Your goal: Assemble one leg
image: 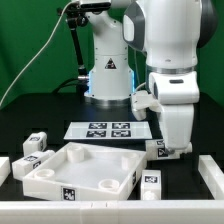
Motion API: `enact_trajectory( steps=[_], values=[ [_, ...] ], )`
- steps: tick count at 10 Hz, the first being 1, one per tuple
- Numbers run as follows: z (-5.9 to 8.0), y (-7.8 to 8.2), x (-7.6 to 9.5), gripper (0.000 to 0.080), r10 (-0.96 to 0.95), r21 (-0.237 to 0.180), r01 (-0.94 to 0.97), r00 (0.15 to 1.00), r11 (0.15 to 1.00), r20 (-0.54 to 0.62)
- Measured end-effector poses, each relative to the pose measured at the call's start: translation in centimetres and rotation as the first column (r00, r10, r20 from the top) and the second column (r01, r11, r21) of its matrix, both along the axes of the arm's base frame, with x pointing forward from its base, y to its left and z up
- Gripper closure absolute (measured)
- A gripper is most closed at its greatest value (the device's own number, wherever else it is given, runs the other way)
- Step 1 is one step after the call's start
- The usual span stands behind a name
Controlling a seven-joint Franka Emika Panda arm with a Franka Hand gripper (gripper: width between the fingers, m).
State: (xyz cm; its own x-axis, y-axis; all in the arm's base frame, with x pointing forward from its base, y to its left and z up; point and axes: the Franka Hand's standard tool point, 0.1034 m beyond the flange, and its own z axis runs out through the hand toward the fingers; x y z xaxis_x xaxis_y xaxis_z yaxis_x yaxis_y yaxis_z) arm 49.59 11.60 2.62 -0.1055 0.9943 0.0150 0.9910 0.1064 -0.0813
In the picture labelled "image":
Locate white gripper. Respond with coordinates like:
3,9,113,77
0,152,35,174
131,71,200,151

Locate white square tabletop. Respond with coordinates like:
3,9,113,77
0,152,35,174
23,142,146,201

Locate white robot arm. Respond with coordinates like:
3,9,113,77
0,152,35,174
85,0,217,151

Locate white right fence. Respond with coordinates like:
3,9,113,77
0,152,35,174
198,155,224,200

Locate white fence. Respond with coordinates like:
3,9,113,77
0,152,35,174
198,155,224,200
0,157,11,186
0,200,224,224

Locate white marker plate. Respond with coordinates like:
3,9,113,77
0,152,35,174
64,122,152,140

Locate white front fence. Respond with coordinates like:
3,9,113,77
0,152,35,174
0,200,224,224

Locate white left fence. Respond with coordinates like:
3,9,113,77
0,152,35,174
0,157,11,186

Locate black base cables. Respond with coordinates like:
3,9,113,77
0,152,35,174
51,77,88,94

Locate black camera stand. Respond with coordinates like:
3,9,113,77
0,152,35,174
56,2,92,95

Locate white cable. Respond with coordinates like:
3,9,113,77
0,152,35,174
0,0,78,108

